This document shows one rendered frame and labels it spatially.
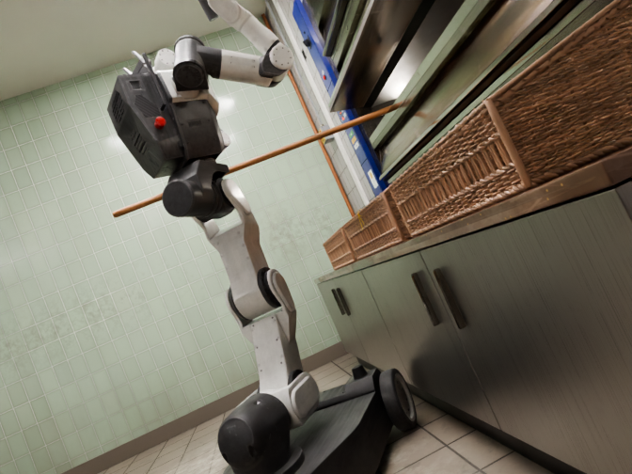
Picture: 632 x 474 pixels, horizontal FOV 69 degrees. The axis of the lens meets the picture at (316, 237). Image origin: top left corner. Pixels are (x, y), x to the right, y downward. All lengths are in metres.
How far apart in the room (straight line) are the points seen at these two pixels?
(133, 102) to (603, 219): 1.31
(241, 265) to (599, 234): 1.14
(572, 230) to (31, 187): 3.47
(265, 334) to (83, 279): 2.17
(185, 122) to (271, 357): 0.79
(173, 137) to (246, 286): 0.52
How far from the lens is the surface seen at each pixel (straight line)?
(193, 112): 1.59
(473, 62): 1.68
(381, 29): 2.03
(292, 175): 3.47
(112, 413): 3.53
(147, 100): 1.59
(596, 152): 0.85
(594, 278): 0.68
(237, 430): 1.25
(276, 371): 1.49
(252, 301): 1.52
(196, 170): 1.48
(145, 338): 3.42
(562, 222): 0.67
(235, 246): 1.56
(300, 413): 1.38
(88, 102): 3.82
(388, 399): 1.59
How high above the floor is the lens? 0.59
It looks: 5 degrees up
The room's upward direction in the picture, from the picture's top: 24 degrees counter-clockwise
